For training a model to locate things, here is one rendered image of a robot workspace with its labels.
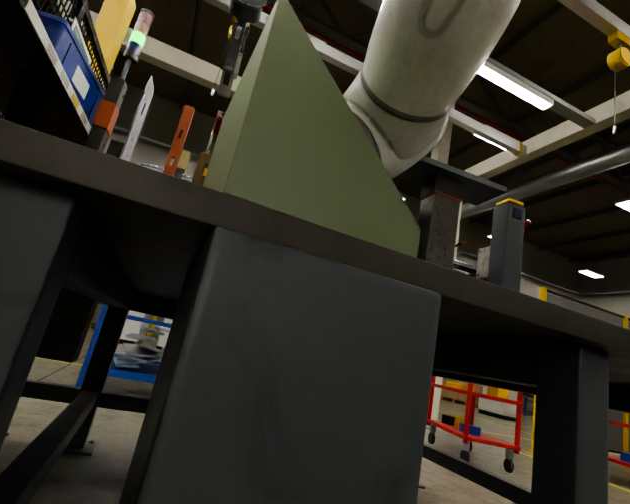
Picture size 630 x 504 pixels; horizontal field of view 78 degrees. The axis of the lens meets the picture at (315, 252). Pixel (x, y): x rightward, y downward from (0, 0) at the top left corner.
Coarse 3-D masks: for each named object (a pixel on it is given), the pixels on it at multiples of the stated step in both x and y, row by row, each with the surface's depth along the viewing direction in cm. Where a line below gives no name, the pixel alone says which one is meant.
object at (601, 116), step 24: (360, 0) 308; (120, 48) 422; (144, 48) 422; (168, 48) 432; (192, 72) 438; (216, 72) 449; (552, 96) 366; (624, 96) 365; (576, 120) 386; (600, 120) 381; (528, 144) 457; (552, 144) 429; (480, 168) 523; (504, 168) 493
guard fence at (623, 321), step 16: (544, 288) 504; (560, 304) 514; (576, 304) 526; (608, 320) 546; (624, 320) 558; (624, 416) 525; (608, 432) 509; (624, 432) 520; (608, 448) 504; (624, 448) 515
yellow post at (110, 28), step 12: (108, 0) 179; (120, 0) 180; (132, 0) 184; (108, 12) 178; (120, 12) 179; (132, 12) 188; (96, 24) 175; (108, 24) 177; (120, 24) 179; (108, 36) 176; (120, 36) 182; (108, 48) 175; (108, 60) 176; (108, 72) 180
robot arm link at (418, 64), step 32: (384, 0) 51; (416, 0) 46; (448, 0) 44; (480, 0) 44; (512, 0) 45; (384, 32) 51; (416, 32) 48; (448, 32) 46; (480, 32) 46; (384, 64) 53; (416, 64) 50; (448, 64) 49; (480, 64) 52; (384, 96) 56; (416, 96) 54; (448, 96) 55
